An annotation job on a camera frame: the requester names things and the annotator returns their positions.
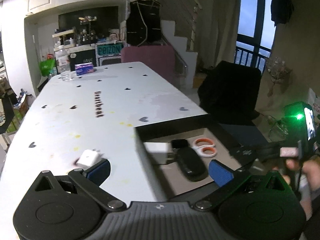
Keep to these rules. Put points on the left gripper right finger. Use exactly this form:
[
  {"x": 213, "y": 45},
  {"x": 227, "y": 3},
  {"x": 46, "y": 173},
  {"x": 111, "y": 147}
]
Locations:
[{"x": 228, "y": 181}]

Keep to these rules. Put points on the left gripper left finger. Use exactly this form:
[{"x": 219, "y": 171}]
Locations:
[{"x": 89, "y": 182}]

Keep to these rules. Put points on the white charger cube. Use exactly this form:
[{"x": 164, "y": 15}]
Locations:
[{"x": 88, "y": 158}]

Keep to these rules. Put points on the black oval case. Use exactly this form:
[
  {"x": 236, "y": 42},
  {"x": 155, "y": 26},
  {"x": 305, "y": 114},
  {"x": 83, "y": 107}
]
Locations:
[{"x": 191, "y": 165}]

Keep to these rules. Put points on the black cardboard box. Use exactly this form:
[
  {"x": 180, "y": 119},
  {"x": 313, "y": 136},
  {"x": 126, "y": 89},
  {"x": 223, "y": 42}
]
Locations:
[{"x": 175, "y": 154}]

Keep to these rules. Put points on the black smartwatch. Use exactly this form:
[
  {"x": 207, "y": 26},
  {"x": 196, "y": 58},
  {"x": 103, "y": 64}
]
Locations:
[{"x": 178, "y": 144}]

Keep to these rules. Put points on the person's right hand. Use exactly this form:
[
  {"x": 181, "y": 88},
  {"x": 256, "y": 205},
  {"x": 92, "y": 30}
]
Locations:
[{"x": 308, "y": 177}]

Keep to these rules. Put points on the orange white scissors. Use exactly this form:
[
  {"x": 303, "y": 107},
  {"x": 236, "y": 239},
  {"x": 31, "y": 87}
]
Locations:
[{"x": 204, "y": 147}]

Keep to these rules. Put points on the white tablecloth with hearts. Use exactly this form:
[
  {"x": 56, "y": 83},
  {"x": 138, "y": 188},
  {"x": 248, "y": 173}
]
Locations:
[{"x": 98, "y": 111}]

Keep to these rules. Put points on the white power adapter in box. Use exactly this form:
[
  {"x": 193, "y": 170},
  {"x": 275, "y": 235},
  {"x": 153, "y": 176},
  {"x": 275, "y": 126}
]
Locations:
[{"x": 160, "y": 153}]

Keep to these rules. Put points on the black office chair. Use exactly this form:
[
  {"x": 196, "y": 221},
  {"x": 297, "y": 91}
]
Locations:
[{"x": 229, "y": 94}]

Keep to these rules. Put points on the blue tissue box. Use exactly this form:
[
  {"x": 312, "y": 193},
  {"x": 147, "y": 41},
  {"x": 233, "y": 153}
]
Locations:
[{"x": 84, "y": 68}]

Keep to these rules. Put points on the green plastic bag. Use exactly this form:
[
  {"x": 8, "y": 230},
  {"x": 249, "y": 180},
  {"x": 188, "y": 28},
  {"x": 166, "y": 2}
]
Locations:
[{"x": 47, "y": 67}]

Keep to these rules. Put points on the clear water bottle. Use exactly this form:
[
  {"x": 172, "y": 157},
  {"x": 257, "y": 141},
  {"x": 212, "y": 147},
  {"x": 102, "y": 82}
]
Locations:
[{"x": 63, "y": 63}]

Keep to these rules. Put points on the teal poizon box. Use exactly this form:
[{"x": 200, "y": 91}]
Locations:
[{"x": 108, "y": 51}]

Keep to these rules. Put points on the white shelf rack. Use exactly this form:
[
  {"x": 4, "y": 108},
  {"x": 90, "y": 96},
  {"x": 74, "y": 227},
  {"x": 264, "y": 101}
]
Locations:
[{"x": 65, "y": 38}]

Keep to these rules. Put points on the black hanging garment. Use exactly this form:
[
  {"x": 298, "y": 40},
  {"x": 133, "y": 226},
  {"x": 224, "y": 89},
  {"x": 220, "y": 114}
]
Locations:
[{"x": 143, "y": 25}]

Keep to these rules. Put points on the staircase with railing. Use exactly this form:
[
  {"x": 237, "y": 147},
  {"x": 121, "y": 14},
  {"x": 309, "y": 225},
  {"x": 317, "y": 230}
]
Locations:
[{"x": 179, "y": 23}]

